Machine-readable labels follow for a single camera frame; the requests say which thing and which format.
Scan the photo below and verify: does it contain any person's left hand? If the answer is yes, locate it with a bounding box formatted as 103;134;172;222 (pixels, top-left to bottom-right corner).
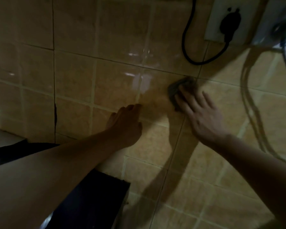
106;104;143;150

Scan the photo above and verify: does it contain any person's right hand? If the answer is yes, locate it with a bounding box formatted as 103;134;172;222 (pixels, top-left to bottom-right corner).
175;86;231;147

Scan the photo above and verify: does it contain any dark scrubbing sponge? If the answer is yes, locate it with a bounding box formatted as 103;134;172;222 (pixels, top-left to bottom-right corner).
168;77;199;112

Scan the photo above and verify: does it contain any person's right forearm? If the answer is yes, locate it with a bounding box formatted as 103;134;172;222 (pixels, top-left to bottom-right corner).
214;134;286;229

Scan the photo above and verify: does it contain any person's left forearm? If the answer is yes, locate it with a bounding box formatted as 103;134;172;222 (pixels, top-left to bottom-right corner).
0;129;124;229

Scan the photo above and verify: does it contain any black plug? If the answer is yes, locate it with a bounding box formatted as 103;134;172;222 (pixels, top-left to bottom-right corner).
219;7;242;43

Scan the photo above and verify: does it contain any black cooktop appliance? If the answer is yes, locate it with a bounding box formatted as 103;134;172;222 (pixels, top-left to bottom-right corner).
0;140;131;229

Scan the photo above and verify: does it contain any black power cable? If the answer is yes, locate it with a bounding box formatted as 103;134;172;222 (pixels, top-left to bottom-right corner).
181;0;230;66

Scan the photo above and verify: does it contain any white wall socket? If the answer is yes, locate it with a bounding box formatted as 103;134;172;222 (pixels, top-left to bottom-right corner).
251;0;286;49
204;0;261;44

